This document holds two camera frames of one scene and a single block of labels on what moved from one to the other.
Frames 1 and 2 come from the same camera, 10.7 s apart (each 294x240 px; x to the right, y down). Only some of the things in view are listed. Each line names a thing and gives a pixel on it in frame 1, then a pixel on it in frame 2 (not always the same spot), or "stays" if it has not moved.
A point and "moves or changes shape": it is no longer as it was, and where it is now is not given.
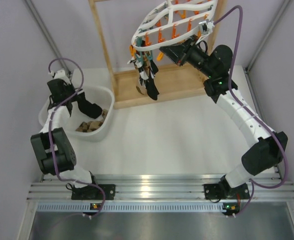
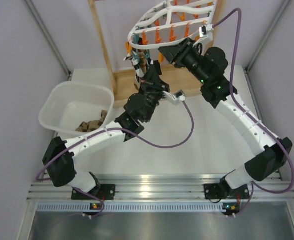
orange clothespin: [160, 56] moves or changes shape
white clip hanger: [175, 21] moves or changes shape
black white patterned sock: [143, 76] moves or changes shape
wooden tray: [173, 82] stays
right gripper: [177, 52] stays
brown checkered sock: [91, 126] stays
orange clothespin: [132, 50] → [128, 47]
